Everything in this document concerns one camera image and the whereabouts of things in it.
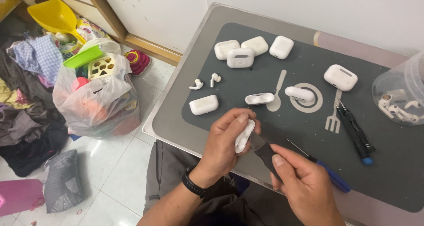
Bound person's right hand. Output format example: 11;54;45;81
269;144;347;226

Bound person's left hand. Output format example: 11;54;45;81
198;107;262;187

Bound white earbud case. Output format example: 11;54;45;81
226;47;255;69
188;94;220;116
323;64;358;92
284;86;315;103
234;119;256;154
214;40;241;61
240;36;269;57
269;35;295;60

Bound black-handled pry knife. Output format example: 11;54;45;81
249;131;283;184

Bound black wristband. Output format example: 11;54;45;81
181;166;208;199

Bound person's grey trousers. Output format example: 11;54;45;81
143;139;300;226

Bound dark grey cutlery-print mat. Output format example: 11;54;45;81
181;22;424;214

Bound open white earbud case shell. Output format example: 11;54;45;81
245;92;276;106

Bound black screwdriver with blue cap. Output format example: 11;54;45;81
334;98;377;166

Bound pink stacked toy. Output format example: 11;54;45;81
124;49;152;77

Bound clear plastic bag of toys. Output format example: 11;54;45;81
52;37;142;138

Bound clear plastic jar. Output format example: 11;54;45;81
371;52;424;126

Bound beige shape sorter toy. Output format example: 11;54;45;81
87;55;117;80

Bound grey cloth bag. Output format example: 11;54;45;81
43;149;85;214

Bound green plastic toy piece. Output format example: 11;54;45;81
62;45;104;70

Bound heap of clothes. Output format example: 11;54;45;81
0;19;71;178

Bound pink plastic board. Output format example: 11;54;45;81
0;179;45;217

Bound yellow plastic scoop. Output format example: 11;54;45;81
27;0;87;45

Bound thin blue-handled screwdriver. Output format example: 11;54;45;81
285;138;352;194

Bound wooden door frame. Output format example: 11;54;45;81
20;0;183;67

